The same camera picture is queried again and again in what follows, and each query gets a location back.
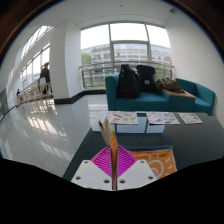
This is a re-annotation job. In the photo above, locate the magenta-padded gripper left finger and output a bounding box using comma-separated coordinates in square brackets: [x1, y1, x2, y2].
[70, 145, 113, 192]

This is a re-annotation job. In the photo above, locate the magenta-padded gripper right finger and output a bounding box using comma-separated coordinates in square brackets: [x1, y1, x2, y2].
[117, 145, 158, 191]

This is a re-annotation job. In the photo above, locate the orange and pink sun-print towel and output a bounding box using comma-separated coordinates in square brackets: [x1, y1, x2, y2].
[98, 116, 178, 191]

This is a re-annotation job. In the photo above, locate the printed sticker sheet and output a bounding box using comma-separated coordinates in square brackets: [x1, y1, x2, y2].
[145, 111, 181, 126]
[177, 112, 204, 125]
[105, 111, 139, 126]

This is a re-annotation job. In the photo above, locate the teal sofa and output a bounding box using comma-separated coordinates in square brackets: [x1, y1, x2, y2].
[105, 72, 216, 116]

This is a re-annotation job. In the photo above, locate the large black backpack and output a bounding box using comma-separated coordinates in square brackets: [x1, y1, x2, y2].
[116, 63, 141, 100]

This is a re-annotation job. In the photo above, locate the wooden sofa tabletop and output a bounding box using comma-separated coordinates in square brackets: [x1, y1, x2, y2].
[162, 88, 197, 99]

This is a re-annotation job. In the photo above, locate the brown jacket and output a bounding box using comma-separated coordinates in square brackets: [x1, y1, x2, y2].
[154, 77, 184, 94]

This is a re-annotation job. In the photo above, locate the black backpack with white label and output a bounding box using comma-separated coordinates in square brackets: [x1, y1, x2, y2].
[135, 64, 157, 93]

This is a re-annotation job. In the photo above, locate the group of wooden chairs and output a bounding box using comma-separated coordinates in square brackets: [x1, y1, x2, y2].
[18, 79, 53, 104]

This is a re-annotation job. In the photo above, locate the person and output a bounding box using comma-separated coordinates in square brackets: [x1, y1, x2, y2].
[38, 62, 52, 94]
[15, 88, 23, 101]

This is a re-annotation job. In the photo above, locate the metal window railing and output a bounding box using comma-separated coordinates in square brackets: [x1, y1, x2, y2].
[78, 60, 175, 90]

